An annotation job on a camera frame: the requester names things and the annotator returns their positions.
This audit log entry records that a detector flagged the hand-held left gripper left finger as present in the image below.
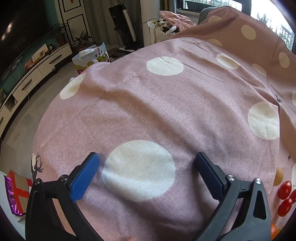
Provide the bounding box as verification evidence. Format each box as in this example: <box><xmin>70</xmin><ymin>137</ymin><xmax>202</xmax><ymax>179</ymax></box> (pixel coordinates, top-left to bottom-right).
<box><xmin>25</xmin><ymin>152</ymin><xmax>104</xmax><ymax>241</ymax></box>

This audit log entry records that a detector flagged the brown longan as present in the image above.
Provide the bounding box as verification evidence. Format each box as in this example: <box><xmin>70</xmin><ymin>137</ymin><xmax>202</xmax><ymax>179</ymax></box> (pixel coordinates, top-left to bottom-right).
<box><xmin>273</xmin><ymin>167</ymin><xmax>284</xmax><ymax>187</ymax></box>

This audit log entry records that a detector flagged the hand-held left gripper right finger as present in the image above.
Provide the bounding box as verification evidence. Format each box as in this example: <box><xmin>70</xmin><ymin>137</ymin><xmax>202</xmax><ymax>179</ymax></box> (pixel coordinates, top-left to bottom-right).
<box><xmin>194</xmin><ymin>152</ymin><xmax>272</xmax><ymax>241</ymax></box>

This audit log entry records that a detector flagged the black upright vacuum cleaner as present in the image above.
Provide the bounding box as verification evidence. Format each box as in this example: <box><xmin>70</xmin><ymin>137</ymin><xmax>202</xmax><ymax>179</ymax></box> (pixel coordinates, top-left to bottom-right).
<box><xmin>109</xmin><ymin>0</ymin><xmax>137</xmax><ymax>45</ymax></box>

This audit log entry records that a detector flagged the white bag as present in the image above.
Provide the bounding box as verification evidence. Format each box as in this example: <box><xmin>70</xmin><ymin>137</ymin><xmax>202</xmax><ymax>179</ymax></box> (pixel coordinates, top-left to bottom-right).
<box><xmin>142</xmin><ymin>20</ymin><xmax>179</xmax><ymax>47</ymax></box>

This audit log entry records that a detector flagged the purple foil wrap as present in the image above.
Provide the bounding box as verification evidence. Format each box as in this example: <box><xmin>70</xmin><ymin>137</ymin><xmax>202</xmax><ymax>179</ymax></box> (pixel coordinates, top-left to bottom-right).
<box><xmin>4</xmin><ymin>175</ymin><xmax>25</xmax><ymax>217</ymax></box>

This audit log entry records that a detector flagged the pink polka dot blanket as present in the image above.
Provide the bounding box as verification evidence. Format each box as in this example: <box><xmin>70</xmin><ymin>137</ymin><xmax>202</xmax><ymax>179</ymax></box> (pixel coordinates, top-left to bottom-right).
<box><xmin>31</xmin><ymin>6</ymin><xmax>296</xmax><ymax>241</ymax></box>

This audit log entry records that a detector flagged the potted plant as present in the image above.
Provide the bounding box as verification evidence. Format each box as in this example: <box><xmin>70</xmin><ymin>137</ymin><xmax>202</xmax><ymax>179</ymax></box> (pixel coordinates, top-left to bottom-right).
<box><xmin>51</xmin><ymin>23</ymin><xmax>69</xmax><ymax>47</ymax></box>
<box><xmin>71</xmin><ymin>30</ymin><xmax>92</xmax><ymax>53</ymax></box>

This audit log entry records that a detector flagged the cardboard box with red tape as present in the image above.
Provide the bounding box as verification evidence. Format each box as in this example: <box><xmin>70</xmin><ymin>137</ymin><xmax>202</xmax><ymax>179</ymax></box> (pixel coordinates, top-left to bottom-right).
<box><xmin>8</xmin><ymin>169</ymin><xmax>34</xmax><ymax>215</ymax></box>

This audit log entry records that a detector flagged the black television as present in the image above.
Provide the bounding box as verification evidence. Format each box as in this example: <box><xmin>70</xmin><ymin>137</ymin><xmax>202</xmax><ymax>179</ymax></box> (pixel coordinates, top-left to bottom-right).
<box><xmin>0</xmin><ymin>0</ymin><xmax>58</xmax><ymax>78</ymax></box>

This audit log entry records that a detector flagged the beige box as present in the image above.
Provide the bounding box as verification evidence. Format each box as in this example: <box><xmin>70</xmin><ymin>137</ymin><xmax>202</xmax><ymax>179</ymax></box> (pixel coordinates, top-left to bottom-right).
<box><xmin>31</xmin><ymin>44</ymin><xmax>49</xmax><ymax>63</ymax></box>

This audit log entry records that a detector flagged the printed shopping bag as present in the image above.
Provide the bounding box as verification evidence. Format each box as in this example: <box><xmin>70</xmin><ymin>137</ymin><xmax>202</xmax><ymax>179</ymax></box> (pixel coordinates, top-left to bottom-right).
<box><xmin>72</xmin><ymin>42</ymin><xmax>111</xmax><ymax>76</ymax></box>

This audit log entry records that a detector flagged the pink clothes pile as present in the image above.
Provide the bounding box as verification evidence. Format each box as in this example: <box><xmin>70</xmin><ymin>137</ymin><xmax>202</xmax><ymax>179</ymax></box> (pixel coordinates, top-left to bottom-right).
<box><xmin>159</xmin><ymin>10</ymin><xmax>195</xmax><ymax>31</ymax></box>

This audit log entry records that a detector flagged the window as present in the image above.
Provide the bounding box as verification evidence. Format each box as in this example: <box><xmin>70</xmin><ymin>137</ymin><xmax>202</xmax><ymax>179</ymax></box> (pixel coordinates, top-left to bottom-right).
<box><xmin>183</xmin><ymin>0</ymin><xmax>296</xmax><ymax>52</ymax></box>

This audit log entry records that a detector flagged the white television cabinet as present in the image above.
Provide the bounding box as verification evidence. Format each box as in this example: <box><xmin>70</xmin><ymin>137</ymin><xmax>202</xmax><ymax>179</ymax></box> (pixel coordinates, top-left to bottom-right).
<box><xmin>0</xmin><ymin>43</ymin><xmax>72</xmax><ymax>139</ymax></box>

